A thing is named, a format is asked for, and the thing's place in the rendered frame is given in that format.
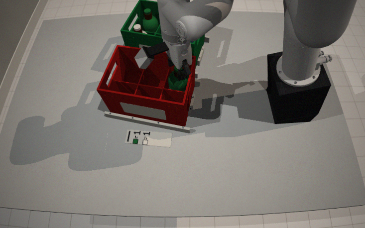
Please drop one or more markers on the white bottle with grey label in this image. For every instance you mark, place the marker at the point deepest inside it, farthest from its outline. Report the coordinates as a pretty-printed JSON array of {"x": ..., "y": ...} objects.
[{"x": 137, "y": 28}]

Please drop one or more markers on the white paper pick list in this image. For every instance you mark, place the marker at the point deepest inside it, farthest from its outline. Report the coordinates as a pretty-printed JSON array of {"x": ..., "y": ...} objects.
[{"x": 151, "y": 138}]

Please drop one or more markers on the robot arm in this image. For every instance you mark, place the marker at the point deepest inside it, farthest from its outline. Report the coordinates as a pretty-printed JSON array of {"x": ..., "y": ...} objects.
[{"x": 309, "y": 25}]

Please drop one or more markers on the red plastic crate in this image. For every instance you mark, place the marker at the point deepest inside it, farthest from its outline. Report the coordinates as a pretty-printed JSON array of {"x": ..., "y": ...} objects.
[{"x": 144, "y": 93}]

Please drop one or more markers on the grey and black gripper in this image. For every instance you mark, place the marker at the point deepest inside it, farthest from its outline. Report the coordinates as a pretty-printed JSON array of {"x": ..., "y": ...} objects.
[{"x": 180, "y": 55}]

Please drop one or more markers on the green plastic crate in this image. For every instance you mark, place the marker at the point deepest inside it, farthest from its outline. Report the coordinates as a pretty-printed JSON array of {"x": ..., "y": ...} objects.
[{"x": 137, "y": 39}]

